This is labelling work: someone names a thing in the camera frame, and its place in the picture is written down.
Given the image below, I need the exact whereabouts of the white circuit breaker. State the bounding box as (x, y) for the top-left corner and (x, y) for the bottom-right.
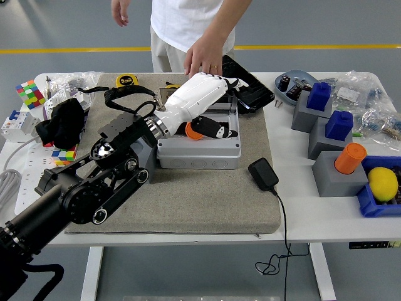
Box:
(1, 109), (41, 144)

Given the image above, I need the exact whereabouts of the grey-brown mat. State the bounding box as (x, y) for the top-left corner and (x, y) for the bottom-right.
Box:
(62, 72), (282, 235)

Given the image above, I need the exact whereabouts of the blue-grey oval tray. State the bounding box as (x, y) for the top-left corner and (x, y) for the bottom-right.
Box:
(274, 69), (321, 107)

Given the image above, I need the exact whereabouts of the grey block holder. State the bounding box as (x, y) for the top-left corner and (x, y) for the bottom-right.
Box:
(311, 150), (369, 198)
(291, 90), (333, 134)
(308, 116), (357, 161)
(134, 137), (159, 184)

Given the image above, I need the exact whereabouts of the blue plastic bin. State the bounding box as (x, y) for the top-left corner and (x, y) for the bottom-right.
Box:
(356, 156), (401, 218)

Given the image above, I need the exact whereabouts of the white table leg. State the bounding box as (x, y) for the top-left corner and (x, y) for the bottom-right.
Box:
(308, 243), (338, 301)
(80, 246), (104, 301)

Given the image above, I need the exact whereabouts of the person's torso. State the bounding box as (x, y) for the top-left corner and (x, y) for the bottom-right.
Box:
(150, 0), (236, 73)

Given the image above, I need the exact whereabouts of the blue plastic block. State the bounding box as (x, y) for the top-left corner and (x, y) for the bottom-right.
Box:
(325, 110), (354, 141)
(306, 82), (332, 111)

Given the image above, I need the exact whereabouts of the white printed packet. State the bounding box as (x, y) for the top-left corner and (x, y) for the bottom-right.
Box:
(43, 87), (93, 120)

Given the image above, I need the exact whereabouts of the clear bag of parts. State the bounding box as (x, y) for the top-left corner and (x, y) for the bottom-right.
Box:
(322, 70), (385, 110)
(357, 103), (401, 150)
(46, 71), (103, 95)

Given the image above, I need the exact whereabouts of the large colourful puzzle cube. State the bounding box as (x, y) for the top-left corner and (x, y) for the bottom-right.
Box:
(15, 79), (46, 110)

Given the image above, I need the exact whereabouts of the person's right hand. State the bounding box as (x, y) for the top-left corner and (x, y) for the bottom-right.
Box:
(111, 0), (130, 28)

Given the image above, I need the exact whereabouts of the yellow lemon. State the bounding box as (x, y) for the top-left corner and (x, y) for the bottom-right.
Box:
(367, 167), (399, 203)

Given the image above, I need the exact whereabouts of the person's left hand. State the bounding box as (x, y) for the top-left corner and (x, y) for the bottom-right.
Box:
(183, 33), (228, 78)

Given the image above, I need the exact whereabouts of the black table control panel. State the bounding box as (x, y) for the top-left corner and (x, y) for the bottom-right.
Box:
(349, 240), (401, 250)

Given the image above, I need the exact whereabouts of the yellow tape measure black strap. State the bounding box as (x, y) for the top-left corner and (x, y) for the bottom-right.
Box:
(78, 73), (141, 95)

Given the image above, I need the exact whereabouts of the black power adapter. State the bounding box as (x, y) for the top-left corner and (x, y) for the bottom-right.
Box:
(247, 157), (279, 192)

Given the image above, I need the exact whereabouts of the grey junction box clear lid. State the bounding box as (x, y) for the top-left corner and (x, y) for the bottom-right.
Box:
(155, 86), (242, 171)

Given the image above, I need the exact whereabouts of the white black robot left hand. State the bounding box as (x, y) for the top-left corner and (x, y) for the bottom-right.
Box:
(153, 72), (250, 140)

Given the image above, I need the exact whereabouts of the black adapter cord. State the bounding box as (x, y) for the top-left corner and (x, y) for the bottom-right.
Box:
(255, 187), (310, 301)

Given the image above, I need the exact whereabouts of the orange cylinder battery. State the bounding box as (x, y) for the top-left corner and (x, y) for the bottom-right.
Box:
(184, 121), (204, 141)
(334, 142), (368, 175)

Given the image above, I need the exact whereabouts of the dark brown capacitor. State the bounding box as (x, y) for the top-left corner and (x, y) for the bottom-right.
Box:
(286, 84), (303, 102)

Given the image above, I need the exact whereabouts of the black cloth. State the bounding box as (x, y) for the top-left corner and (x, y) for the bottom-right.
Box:
(35, 97), (87, 150)

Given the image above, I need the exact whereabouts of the small colourful puzzle cube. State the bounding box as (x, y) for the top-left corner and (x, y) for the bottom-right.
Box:
(51, 144), (78, 166)

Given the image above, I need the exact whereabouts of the white power strip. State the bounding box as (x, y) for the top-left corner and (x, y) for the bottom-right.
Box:
(14, 145), (68, 216)

